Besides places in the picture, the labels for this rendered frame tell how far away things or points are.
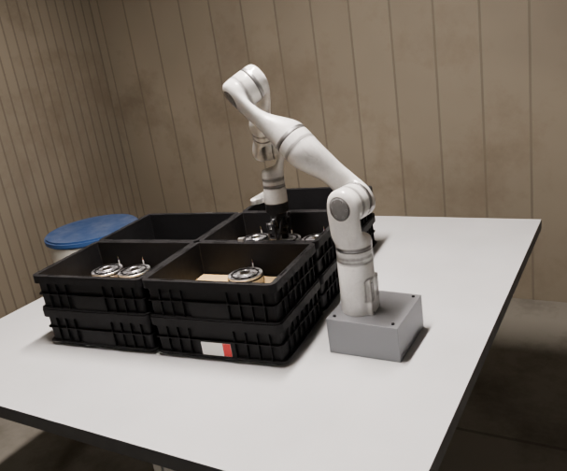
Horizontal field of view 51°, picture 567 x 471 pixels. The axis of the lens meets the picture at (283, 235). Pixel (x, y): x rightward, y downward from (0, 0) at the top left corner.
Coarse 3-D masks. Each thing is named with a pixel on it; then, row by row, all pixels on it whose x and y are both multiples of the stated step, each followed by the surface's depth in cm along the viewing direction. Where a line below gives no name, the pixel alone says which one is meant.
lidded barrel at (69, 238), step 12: (108, 216) 358; (120, 216) 354; (132, 216) 350; (60, 228) 347; (72, 228) 343; (84, 228) 339; (96, 228) 335; (108, 228) 331; (48, 240) 325; (60, 240) 322; (72, 240) 318; (84, 240) 315; (96, 240) 316; (60, 252) 320; (72, 252) 317
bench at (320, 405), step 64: (384, 256) 215; (448, 256) 207; (512, 256) 199; (0, 320) 210; (320, 320) 175; (448, 320) 164; (0, 384) 165; (64, 384) 160; (128, 384) 155; (192, 384) 151; (256, 384) 147; (320, 384) 143; (384, 384) 139; (448, 384) 135; (128, 448) 132; (192, 448) 127; (256, 448) 124; (320, 448) 121; (384, 448) 118
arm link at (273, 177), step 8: (272, 144) 184; (272, 152) 184; (280, 160) 185; (272, 168) 187; (280, 168) 186; (264, 176) 187; (272, 176) 186; (280, 176) 187; (264, 184) 188; (272, 184) 187; (280, 184) 188
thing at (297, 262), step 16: (176, 256) 175; (304, 256) 162; (288, 272) 152; (160, 288) 159; (176, 288) 157; (192, 288) 154; (208, 288) 152; (224, 288) 150; (240, 288) 148; (256, 288) 147; (272, 288) 145
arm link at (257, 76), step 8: (248, 64) 157; (248, 72) 155; (256, 72) 155; (256, 80) 154; (264, 80) 155; (264, 88) 156; (264, 96) 161; (256, 104) 167; (264, 104) 165; (256, 128) 172; (256, 136) 175; (264, 136) 175
